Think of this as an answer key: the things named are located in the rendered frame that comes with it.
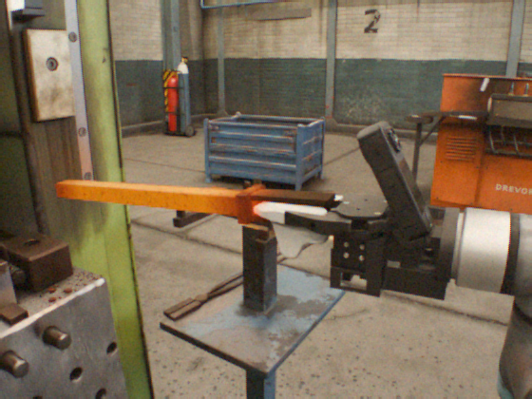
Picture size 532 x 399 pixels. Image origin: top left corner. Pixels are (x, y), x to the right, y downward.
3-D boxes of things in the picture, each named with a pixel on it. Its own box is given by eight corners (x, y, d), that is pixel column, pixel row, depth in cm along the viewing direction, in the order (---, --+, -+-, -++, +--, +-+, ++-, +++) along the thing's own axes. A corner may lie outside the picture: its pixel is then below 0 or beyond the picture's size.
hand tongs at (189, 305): (309, 237, 137) (309, 235, 137) (319, 240, 135) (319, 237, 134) (163, 314, 94) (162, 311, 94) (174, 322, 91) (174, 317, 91)
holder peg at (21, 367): (32, 371, 56) (28, 357, 55) (16, 382, 53) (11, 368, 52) (17, 362, 57) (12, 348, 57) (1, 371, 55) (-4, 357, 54)
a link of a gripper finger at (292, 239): (244, 256, 45) (325, 270, 41) (241, 205, 43) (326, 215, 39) (257, 246, 47) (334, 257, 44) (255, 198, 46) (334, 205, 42)
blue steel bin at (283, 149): (324, 177, 485) (327, 116, 463) (300, 196, 418) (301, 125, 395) (237, 166, 536) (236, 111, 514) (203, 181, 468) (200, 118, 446)
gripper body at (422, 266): (322, 287, 41) (445, 312, 35) (322, 207, 38) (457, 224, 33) (345, 256, 47) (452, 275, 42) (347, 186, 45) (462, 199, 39)
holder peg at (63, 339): (73, 345, 62) (70, 331, 61) (60, 353, 60) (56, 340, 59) (58, 336, 64) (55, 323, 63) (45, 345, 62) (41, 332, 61)
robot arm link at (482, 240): (512, 228, 31) (507, 199, 38) (454, 221, 33) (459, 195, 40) (497, 309, 33) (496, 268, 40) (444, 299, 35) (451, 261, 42)
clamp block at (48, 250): (76, 274, 73) (70, 241, 71) (36, 294, 66) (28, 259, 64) (39, 258, 78) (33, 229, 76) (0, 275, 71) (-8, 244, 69)
